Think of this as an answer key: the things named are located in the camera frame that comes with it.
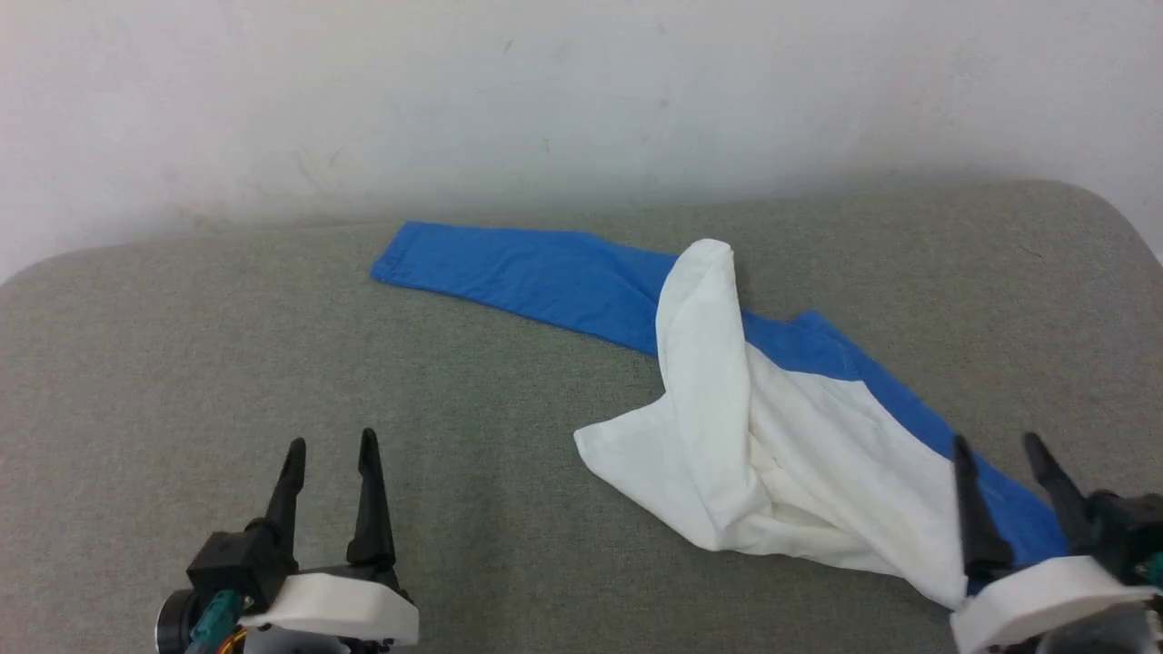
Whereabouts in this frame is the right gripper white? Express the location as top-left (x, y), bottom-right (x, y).
top-left (949, 432), bottom-right (1162, 654)

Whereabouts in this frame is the grey fabric sofa cushion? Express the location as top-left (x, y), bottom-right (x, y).
top-left (0, 180), bottom-right (1163, 654)

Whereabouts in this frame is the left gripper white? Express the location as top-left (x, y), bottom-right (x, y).
top-left (238, 428), bottom-right (421, 654)

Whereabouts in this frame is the blue and white shirt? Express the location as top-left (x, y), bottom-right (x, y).
top-left (368, 221), bottom-right (1069, 611)

